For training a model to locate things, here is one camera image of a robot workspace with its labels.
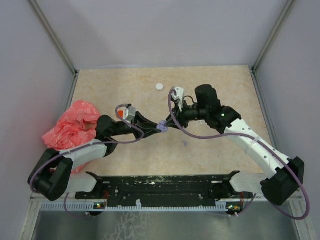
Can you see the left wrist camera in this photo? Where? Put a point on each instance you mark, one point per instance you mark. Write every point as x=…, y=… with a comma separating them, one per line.
x=129, y=114

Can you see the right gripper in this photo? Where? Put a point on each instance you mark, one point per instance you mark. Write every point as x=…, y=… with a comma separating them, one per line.
x=179, y=114

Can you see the pink plastic bag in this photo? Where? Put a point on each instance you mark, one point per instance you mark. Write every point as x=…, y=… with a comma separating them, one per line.
x=76, y=127

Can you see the purple charging case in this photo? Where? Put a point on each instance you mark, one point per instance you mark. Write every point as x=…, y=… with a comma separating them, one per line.
x=162, y=126

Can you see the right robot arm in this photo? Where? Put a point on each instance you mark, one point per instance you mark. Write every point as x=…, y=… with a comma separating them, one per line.
x=281, y=175

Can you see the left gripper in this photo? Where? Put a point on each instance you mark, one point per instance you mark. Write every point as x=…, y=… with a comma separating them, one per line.
x=141, y=127

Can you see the orange charging case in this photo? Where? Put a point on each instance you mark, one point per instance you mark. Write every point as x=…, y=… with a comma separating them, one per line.
x=121, y=113

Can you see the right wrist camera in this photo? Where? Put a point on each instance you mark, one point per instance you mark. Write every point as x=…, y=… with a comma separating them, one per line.
x=178, y=94

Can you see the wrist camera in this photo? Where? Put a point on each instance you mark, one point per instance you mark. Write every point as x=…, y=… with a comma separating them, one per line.
x=178, y=94
x=129, y=114

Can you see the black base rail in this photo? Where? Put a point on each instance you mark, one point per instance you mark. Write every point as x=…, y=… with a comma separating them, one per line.
x=164, y=190

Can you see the purple earbud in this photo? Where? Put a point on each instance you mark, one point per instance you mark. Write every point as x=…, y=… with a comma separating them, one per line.
x=185, y=143

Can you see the white charging case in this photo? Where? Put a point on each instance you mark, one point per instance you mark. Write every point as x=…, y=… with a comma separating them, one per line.
x=159, y=86

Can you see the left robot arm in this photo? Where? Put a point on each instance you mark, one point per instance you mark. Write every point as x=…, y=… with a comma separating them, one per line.
x=52, y=173

